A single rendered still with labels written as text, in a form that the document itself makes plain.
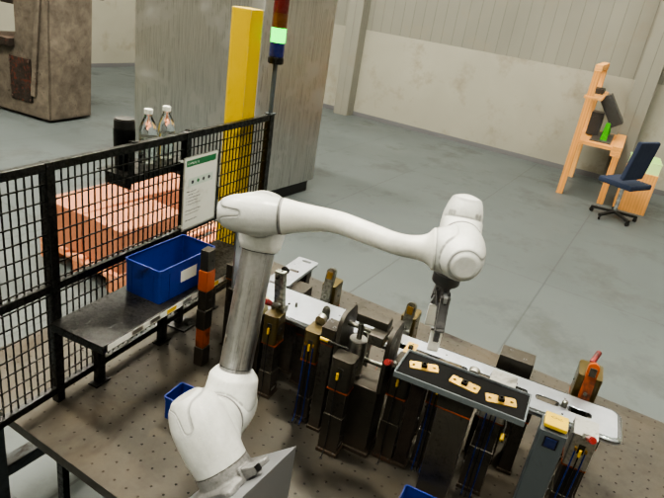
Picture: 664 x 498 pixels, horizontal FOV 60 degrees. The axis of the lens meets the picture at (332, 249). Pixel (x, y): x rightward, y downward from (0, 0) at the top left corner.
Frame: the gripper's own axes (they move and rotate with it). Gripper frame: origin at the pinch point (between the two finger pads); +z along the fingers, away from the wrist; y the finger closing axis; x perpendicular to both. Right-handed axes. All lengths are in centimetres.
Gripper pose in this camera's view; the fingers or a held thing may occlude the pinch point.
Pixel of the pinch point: (431, 333)
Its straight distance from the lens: 167.4
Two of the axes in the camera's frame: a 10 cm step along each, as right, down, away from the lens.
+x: -9.8, -1.9, 0.3
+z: -1.6, 9.0, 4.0
